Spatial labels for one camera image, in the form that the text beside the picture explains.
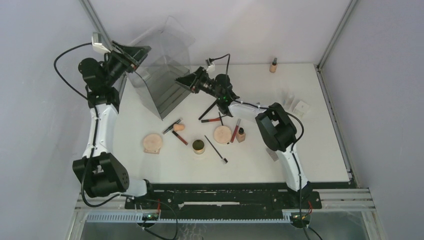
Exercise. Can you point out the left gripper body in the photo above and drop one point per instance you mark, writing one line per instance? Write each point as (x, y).
(115, 67)

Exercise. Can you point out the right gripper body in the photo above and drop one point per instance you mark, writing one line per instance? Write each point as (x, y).
(208, 85)

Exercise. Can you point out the clear acrylic organizer box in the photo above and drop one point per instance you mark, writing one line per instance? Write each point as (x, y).
(169, 58)

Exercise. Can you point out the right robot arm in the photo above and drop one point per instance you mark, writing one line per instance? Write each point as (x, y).
(275, 125)

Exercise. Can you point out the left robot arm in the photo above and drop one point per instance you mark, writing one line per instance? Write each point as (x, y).
(98, 170)

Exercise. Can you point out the black powder brush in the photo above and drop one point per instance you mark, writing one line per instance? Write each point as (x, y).
(207, 110)

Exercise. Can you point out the red black lip pencil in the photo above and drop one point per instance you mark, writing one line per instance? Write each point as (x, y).
(210, 120)

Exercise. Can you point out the red lip gloss tube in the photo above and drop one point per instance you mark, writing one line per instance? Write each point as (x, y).
(236, 128)

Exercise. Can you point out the dark eyeliner pen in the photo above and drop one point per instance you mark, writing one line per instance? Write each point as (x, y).
(171, 127)

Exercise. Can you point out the round beige powder puff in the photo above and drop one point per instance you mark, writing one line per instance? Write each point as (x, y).
(222, 134)

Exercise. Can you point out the beige blender sponge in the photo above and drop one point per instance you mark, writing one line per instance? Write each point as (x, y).
(177, 127)

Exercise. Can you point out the small foundation bottle far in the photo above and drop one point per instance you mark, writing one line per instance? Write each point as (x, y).
(274, 65)

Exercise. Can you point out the orange lip gloss tube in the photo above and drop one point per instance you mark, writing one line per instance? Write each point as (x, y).
(180, 137)

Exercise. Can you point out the clear small bottle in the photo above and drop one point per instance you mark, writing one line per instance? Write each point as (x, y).
(288, 98)

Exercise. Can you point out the beige puff on base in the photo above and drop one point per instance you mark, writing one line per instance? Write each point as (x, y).
(152, 143)

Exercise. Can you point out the black brow brush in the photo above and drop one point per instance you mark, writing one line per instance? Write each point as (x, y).
(223, 159)

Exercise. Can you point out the white cube container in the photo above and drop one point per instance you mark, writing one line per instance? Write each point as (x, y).
(301, 109)

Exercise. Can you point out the grey square sponge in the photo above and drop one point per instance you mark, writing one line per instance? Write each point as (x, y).
(273, 154)

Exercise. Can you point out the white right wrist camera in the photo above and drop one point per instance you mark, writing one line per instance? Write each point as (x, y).
(210, 65)

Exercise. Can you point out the black mounting rail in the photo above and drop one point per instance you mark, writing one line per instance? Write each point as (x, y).
(224, 201)

